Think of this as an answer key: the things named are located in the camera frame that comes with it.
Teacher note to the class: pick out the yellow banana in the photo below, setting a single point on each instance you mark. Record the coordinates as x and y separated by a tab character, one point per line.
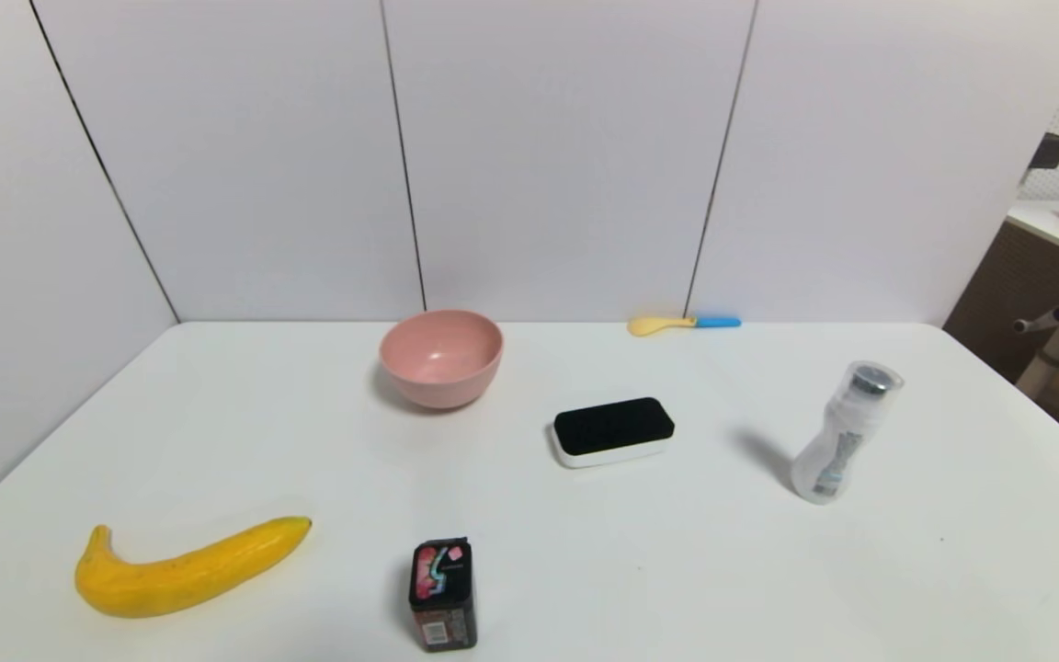
171	579

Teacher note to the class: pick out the clear plastic bottle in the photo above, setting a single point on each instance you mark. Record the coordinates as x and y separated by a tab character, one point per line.
847	432

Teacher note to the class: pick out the small black printed box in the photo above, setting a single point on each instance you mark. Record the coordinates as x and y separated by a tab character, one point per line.
442	588

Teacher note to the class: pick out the pink bowl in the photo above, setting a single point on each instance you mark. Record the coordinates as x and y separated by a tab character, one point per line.
442	354

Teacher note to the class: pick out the black and white board eraser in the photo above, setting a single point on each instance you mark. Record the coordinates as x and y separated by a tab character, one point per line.
612	426

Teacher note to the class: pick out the brown desk side panel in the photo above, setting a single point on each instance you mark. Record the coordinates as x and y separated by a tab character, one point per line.
998	294

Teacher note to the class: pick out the small black box on pegboard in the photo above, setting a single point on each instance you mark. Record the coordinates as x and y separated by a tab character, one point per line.
1049	150

